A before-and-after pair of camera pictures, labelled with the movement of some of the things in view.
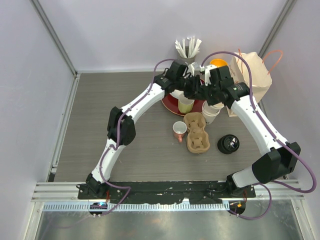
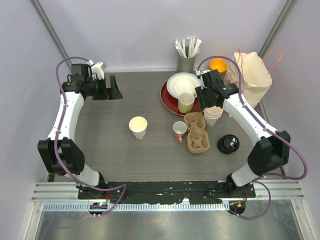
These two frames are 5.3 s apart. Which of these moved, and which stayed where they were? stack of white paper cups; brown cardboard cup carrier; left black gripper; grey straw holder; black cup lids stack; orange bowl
Moved: left black gripper; stack of white paper cups
Stayed: grey straw holder; black cup lids stack; orange bowl; brown cardboard cup carrier
